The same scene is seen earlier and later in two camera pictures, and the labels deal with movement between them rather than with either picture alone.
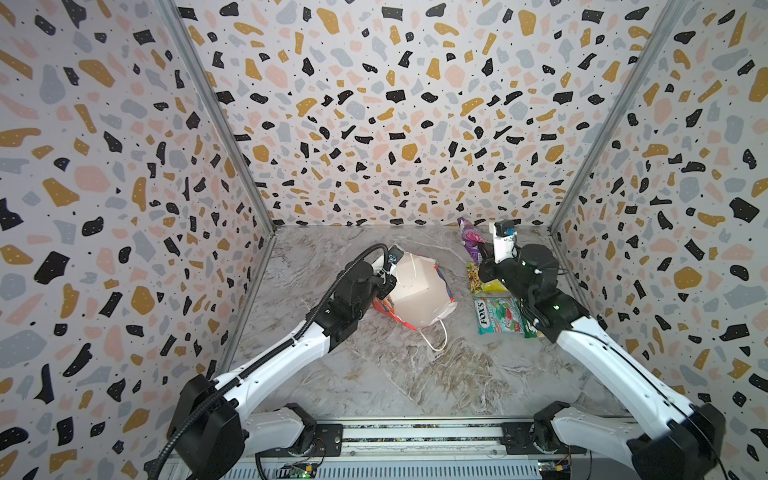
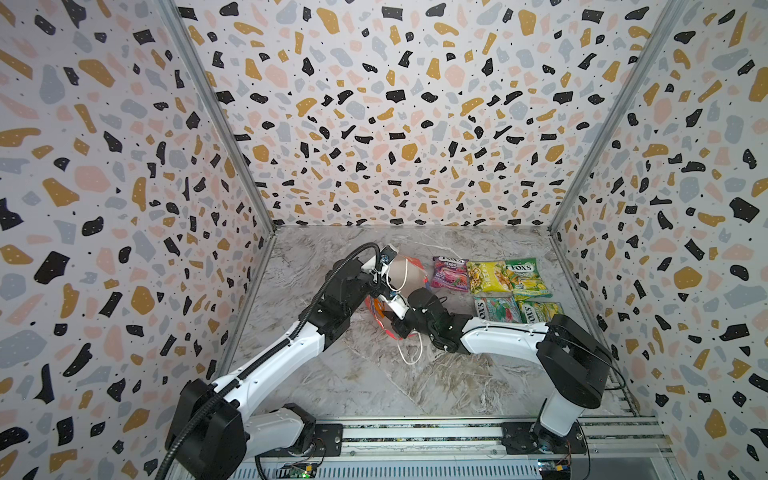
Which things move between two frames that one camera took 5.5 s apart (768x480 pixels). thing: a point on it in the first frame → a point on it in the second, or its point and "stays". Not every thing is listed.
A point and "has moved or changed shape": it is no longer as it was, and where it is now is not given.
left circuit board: [299, 470] stays
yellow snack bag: [493, 287] stays
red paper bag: [420, 298] has moved or changed shape
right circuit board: [555, 469] stays
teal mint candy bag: [498, 313] stays
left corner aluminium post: [210, 90] stays
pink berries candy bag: [472, 237] → [450, 274]
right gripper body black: [489, 270] → [405, 318]
